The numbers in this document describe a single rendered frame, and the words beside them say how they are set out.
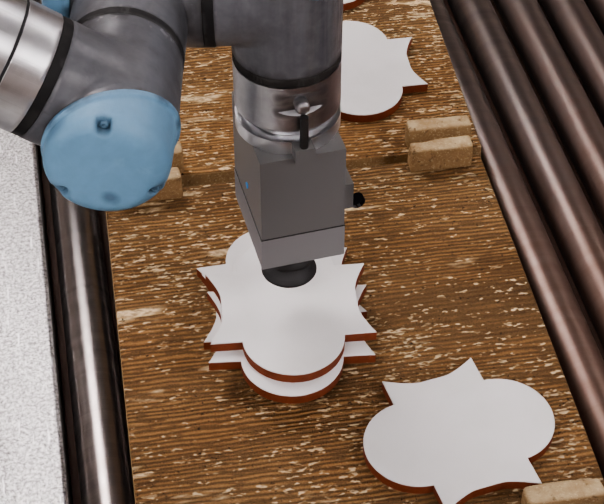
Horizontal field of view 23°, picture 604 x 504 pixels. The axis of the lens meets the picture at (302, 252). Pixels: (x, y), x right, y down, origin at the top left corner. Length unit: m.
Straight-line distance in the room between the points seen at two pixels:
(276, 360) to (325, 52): 0.27
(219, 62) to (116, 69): 0.63
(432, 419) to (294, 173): 0.24
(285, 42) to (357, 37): 0.54
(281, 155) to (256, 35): 0.10
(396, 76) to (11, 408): 0.51
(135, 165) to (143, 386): 0.37
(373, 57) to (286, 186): 0.46
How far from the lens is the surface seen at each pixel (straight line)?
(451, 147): 1.33
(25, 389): 1.21
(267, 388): 1.12
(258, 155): 1.01
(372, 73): 1.44
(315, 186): 1.03
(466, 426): 1.13
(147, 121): 0.82
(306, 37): 0.95
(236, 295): 1.17
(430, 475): 1.10
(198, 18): 0.94
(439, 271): 1.25
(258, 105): 0.99
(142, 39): 0.87
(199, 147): 1.37
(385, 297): 1.23
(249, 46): 0.96
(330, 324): 1.15
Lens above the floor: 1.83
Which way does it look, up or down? 45 degrees down
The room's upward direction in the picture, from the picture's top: straight up
